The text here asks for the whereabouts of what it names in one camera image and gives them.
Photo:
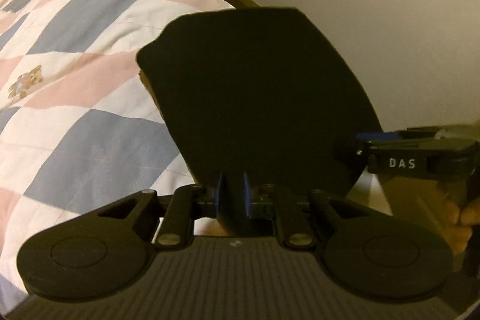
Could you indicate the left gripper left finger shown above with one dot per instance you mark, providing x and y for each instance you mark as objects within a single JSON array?
[{"x": 221, "y": 194}]

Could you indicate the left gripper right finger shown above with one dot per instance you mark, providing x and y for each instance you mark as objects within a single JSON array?
[{"x": 246, "y": 194}]

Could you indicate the black garment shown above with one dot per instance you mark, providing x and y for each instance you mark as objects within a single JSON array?
[{"x": 261, "y": 92}]

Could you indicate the person's right hand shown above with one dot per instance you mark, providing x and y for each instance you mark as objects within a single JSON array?
[{"x": 457, "y": 223}]

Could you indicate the patchwork quilt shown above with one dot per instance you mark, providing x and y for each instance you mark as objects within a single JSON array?
[{"x": 78, "y": 128}]

